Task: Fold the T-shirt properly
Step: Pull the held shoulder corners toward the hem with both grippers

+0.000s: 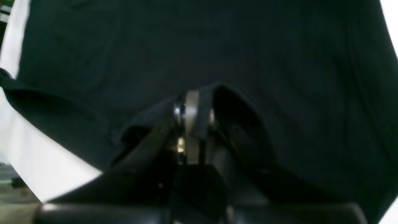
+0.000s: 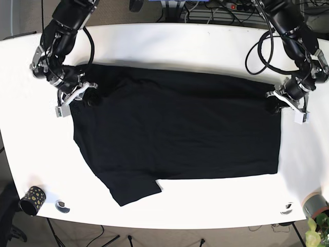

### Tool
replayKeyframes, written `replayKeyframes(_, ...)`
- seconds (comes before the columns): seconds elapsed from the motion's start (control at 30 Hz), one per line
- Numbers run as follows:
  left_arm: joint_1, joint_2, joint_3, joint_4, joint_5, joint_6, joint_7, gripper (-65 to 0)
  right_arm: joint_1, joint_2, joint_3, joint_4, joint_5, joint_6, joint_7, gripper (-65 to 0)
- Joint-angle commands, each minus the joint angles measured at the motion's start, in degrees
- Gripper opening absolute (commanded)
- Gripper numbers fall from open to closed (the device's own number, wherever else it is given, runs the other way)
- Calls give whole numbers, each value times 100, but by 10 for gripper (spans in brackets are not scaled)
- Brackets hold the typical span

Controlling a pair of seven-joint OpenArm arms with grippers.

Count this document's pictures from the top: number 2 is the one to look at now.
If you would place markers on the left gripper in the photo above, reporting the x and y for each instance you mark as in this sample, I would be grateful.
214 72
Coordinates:
294 91

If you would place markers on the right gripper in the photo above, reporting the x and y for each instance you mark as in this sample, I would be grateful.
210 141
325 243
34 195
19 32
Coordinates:
71 83

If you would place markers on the black T-shirt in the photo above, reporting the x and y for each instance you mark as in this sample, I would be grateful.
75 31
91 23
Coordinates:
167 125

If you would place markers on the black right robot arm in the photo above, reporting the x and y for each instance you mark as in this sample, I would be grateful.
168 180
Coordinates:
57 41

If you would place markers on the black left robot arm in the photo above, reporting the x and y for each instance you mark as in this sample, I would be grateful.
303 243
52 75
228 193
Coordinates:
301 45

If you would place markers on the grey plant pot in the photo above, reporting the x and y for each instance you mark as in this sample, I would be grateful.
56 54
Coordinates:
315 204

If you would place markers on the right silver table grommet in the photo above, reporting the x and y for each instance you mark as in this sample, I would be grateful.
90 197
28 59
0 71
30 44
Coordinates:
286 208

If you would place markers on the silver table grommet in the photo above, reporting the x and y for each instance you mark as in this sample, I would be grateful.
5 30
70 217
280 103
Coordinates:
286 208
60 206

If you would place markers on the left silver table grommet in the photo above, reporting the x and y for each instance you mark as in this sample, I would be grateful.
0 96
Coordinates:
60 206

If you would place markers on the black gold spotted cup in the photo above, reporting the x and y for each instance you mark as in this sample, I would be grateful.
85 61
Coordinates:
32 201

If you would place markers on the green potted plant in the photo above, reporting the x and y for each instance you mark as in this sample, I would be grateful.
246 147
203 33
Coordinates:
317 235

